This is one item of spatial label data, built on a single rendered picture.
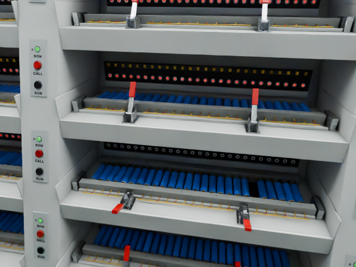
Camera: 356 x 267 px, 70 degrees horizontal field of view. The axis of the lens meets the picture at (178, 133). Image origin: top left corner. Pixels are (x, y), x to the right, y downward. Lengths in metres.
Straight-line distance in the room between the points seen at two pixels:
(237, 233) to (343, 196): 0.22
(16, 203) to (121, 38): 0.47
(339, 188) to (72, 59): 0.65
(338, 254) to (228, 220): 0.23
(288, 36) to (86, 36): 0.41
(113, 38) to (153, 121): 0.19
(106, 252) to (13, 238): 0.27
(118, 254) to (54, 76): 0.47
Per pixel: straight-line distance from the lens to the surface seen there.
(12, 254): 0.89
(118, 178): 0.69
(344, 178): 0.60
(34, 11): 0.68
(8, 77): 0.93
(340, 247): 0.65
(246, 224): 0.54
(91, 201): 0.66
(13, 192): 0.77
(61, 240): 0.73
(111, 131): 0.58
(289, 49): 0.56
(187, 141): 0.54
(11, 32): 0.71
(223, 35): 0.54
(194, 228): 0.60
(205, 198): 0.62
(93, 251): 0.78
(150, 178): 0.67
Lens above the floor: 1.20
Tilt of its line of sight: 8 degrees down
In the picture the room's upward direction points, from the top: 4 degrees clockwise
